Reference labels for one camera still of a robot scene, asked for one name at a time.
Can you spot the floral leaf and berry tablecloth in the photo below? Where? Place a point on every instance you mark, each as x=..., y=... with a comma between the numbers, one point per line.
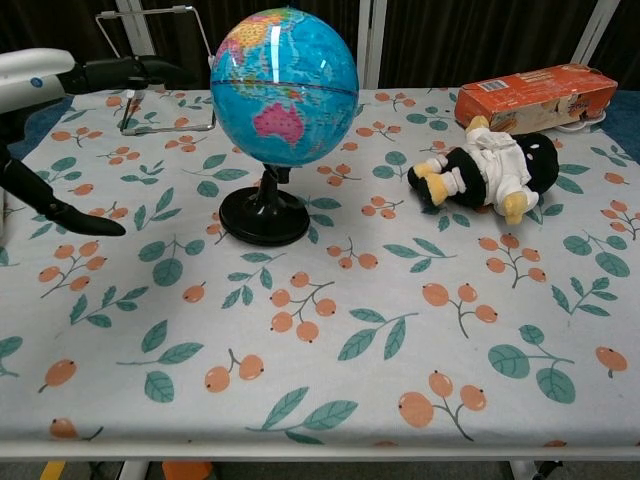
x=350, y=325

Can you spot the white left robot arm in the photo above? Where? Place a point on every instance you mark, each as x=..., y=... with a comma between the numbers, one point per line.
x=30, y=70

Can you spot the white flat object under box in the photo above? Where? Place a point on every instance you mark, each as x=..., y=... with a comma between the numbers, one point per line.
x=580, y=125

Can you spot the white metal frame post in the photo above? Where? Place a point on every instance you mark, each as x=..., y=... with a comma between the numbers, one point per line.
x=142, y=30
x=371, y=45
x=595, y=30

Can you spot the orange object under table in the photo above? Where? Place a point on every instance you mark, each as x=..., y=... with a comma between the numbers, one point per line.
x=187, y=471

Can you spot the blue world globe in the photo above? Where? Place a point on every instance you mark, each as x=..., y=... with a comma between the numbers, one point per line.
x=285, y=100

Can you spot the orange cardboard box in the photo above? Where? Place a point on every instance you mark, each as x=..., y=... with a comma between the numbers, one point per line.
x=540, y=95

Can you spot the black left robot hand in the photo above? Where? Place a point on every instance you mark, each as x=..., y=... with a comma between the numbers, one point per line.
x=125, y=72

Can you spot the black white penguin plush toy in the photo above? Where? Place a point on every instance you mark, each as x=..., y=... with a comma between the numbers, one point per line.
x=500, y=170

